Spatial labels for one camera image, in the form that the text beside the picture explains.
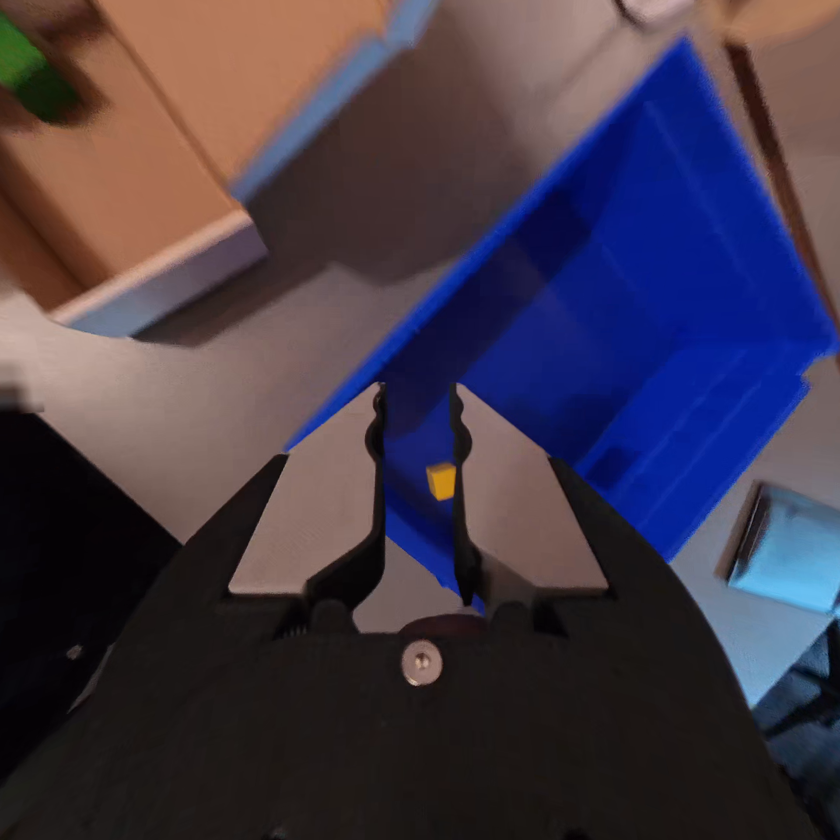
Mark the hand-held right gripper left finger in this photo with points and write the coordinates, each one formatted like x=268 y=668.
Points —
x=295 y=525

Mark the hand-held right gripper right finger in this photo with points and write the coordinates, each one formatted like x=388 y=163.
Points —
x=531 y=525

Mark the yellow cube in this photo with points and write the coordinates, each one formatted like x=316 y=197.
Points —
x=441 y=481

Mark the white cardboard box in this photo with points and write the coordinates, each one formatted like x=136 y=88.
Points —
x=787 y=558

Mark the blue plastic bin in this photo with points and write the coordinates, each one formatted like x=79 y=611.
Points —
x=656 y=295

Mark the large brown cardboard box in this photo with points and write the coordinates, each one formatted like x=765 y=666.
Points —
x=164 y=131

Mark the black chair base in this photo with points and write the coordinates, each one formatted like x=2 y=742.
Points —
x=814 y=699

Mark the green object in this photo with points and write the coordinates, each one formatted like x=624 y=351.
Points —
x=26 y=72

